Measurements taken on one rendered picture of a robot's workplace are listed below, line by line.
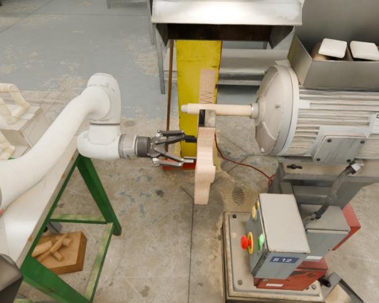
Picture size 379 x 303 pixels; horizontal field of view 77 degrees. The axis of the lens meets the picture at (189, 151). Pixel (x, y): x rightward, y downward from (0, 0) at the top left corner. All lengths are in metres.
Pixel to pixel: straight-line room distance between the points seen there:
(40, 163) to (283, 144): 0.56
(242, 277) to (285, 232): 0.84
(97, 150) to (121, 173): 1.37
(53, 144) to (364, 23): 0.79
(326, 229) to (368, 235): 1.31
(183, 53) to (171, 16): 1.03
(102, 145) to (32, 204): 0.34
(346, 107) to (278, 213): 0.30
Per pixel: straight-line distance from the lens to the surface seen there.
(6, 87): 1.10
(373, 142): 0.74
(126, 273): 1.78
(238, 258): 1.48
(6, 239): 0.99
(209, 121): 0.64
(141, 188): 2.07
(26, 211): 1.01
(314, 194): 0.85
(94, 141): 0.85
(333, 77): 0.63
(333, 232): 0.95
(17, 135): 1.08
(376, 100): 0.72
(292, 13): 0.58
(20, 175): 0.54
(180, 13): 0.56
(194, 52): 1.57
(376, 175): 0.88
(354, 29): 0.77
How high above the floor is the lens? 1.67
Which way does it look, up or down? 46 degrees down
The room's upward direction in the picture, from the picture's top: straight up
